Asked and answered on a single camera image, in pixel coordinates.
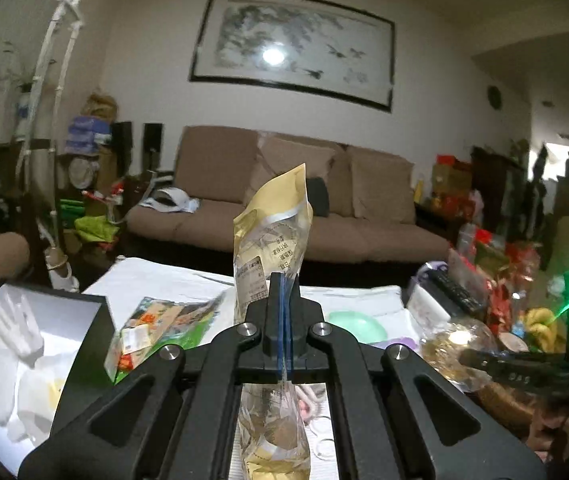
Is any colourful printed snack packet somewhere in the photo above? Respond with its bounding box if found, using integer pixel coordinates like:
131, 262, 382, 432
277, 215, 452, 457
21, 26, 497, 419
104, 295, 226, 386

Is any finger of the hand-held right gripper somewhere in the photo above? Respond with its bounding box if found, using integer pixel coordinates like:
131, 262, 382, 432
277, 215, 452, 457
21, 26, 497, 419
459, 347, 569, 397

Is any blue tissue pack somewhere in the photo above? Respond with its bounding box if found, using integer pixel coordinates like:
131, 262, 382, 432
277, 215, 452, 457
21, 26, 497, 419
66, 115, 113, 156

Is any white cap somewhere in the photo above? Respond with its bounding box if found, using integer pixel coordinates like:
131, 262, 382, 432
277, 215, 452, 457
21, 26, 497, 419
138, 187, 201, 214

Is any black box with white lining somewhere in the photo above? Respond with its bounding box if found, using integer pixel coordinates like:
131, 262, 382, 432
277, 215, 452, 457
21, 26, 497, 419
0, 282, 116, 479

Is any clear bag with gold wrappers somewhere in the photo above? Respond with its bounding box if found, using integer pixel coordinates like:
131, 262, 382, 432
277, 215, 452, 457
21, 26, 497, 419
421, 319, 497, 393

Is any framed ink painting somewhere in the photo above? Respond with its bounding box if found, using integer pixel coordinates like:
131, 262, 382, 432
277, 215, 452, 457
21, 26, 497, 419
187, 0, 397, 114

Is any black remote control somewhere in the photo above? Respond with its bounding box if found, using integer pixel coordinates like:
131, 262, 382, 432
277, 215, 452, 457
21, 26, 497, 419
429, 269, 486, 312

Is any white pipe rack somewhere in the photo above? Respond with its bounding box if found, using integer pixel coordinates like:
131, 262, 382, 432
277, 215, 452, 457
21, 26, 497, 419
18, 0, 88, 293

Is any bunch of bananas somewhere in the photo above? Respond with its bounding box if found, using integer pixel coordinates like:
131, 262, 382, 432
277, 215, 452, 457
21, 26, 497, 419
523, 307, 559, 352

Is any wicker basket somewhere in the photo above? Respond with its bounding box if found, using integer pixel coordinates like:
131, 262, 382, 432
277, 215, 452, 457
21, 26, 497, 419
479, 379, 541, 432

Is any black speaker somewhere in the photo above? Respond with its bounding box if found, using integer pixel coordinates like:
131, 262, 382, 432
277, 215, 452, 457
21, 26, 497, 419
141, 122, 164, 172

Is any yellow snack packet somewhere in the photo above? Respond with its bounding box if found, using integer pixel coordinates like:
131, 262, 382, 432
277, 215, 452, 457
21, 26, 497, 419
233, 162, 314, 480

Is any green round bowl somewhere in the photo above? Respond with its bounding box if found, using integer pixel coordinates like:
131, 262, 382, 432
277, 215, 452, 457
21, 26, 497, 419
327, 310, 388, 345

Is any brown sofa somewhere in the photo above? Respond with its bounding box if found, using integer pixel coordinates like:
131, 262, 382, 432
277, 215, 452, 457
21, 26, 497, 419
124, 125, 453, 267

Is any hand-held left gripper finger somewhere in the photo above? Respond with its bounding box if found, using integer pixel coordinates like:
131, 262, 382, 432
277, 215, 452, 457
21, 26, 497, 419
284, 274, 548, 480
18, 272, 285, 480

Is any white table cloth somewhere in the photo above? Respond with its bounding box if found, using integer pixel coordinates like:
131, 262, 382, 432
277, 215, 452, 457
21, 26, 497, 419
81, 257, 423, 347

